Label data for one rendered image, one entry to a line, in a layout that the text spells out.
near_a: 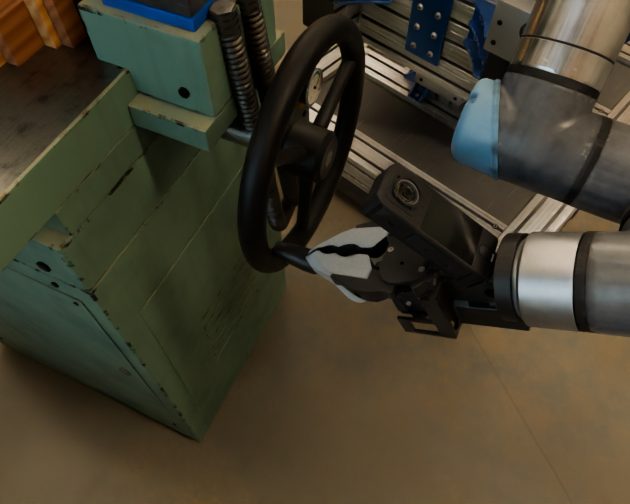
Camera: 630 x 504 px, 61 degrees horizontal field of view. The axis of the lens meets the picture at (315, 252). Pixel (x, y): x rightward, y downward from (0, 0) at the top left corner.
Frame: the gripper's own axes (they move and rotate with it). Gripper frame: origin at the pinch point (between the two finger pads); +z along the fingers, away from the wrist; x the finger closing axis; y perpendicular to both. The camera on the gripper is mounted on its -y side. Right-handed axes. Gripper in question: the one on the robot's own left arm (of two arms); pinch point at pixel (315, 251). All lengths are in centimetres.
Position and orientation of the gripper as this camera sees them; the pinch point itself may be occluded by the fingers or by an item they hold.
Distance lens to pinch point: 53.7
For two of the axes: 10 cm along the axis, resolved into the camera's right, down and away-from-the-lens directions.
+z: -7.9, -0.4, 6.1
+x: 4.2, -7.7, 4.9
